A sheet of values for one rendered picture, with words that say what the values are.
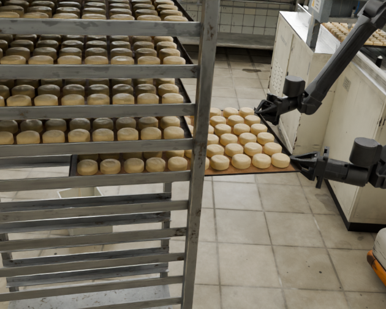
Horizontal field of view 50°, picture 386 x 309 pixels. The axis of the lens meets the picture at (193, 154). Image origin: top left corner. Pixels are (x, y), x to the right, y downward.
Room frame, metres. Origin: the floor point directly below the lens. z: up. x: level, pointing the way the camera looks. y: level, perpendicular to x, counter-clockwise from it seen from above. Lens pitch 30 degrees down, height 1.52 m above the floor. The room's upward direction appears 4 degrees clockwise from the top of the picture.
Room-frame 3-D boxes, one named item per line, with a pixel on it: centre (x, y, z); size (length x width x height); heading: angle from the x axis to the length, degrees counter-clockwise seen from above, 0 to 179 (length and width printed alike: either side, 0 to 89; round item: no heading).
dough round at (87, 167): (0.87, 0.26, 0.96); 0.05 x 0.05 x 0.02
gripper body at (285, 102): (1.37, -0.28, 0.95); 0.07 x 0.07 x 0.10; 43
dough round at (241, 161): (0.96, -0.13, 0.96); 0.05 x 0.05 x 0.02
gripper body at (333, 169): (0.97, -0.38, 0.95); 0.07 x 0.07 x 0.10; 73
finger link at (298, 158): (0.99, -0.31, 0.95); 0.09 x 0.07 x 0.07; 73
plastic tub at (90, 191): (1.80, 0.57, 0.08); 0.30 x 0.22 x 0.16; 32
